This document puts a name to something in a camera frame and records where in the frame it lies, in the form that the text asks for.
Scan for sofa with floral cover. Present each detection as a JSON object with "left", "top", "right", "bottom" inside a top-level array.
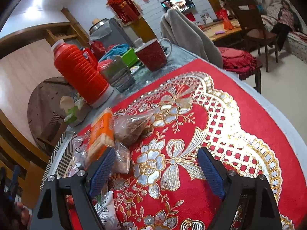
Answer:
[{"left": 261, "top": 0, "right": 306, "bottom": 62}]

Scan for wooden chair left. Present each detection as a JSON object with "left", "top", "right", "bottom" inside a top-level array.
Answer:
[{"left": 36, "top": 112, "right": 68, "bottom": 155}]

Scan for grey garment on chair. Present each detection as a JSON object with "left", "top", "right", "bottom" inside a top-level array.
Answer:
[{"left": 160, "top": 9, "right": 223, "bottom": 68}]

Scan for red thermos flask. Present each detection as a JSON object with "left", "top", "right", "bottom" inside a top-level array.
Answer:
[{"left": 51, "top": 39, "right": 113, "bottom": 108}]

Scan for seated person on sofa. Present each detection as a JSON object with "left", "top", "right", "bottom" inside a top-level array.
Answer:
[{"left": 271, "top": 0, "right": 302, "bottom": 51}]

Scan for red cushion on stool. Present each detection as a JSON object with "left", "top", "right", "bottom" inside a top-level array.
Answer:
[{"left": 218, "top": 47, "right": 257, "bottom": 75}]

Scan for clear bag brown snacks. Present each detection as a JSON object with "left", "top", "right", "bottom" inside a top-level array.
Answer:
[{"left": 113, "top": 110, "right": 154, "bottom": 147}]

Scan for green tissue pack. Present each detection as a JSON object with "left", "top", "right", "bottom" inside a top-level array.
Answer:
[{"left": 59, "top": 96, "right": 91, "bottom": 127}]

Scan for wooden chair right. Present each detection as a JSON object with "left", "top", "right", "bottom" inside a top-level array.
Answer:
[{"left": 225, "top": 0, "right": 278, "bottom": 72}]

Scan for red mug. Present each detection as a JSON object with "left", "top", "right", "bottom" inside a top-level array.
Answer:
[{"left": 135, "top": 38, "right": 173, "bottom": 72}]

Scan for red chinese knot left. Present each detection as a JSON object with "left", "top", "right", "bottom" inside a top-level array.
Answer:
[{"left": 107, "top": 0, "right": 142, "bottom": 26}]

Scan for steel pot on fridge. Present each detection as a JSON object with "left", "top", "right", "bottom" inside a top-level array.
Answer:
[{"left": 89, "top": 18, "right": 108, "bottom": 35}]

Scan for round wooden tabletop leaning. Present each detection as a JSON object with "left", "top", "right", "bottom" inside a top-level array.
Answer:
[{"left": 27, "top": 76, "right": 77, "bottom": 152}]

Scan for wall television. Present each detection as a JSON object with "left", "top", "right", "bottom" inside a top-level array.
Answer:
[{"left": 160, "top": 0, "right": 196, "bottom": 12}]

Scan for clear drinking glass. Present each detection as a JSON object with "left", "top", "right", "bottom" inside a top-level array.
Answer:
[{"left": 97, "top": 56, "right": 135, "bottom": 92}]

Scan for striped white shallow box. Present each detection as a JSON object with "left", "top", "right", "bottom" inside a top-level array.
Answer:
[{"left": 40, "top": 131, "right": 77, "bottom": 190}]

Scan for green box on table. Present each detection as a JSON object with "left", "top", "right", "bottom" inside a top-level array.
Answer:
[{"left": 121, "top": 48, "right": 139, "bottom": 68}]

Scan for white snack packet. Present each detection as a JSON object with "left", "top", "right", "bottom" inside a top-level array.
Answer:
[{"left": 94, "top": 191, "right": 121, "bottom": 230}]

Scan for wooden chair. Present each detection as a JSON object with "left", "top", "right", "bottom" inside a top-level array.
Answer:
[
  {"left": 225, "top": 0, "right": 278, "bottom": 72},
  {"left": 36, "top": 112, "right": 68, "bottom": 155}
]

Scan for orange soda cracker pack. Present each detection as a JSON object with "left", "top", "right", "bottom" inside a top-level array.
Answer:
[{"left": 85, "top": 107, "right": 115, "bottom": 168}]

